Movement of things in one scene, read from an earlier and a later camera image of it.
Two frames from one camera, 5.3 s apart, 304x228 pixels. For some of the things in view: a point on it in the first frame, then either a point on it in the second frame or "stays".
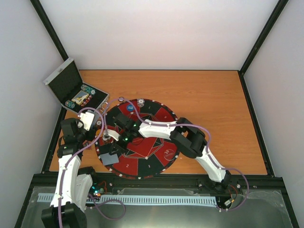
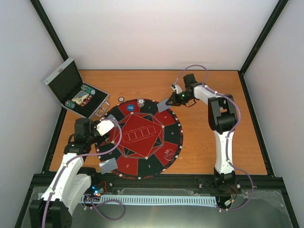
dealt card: [108, 159] → [108, 166]
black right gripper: [120, 149] → [174, 101]
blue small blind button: [130, 108] stays
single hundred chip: [121, 99] stays
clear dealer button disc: [169, 154] stays
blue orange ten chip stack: [140, 102] stays
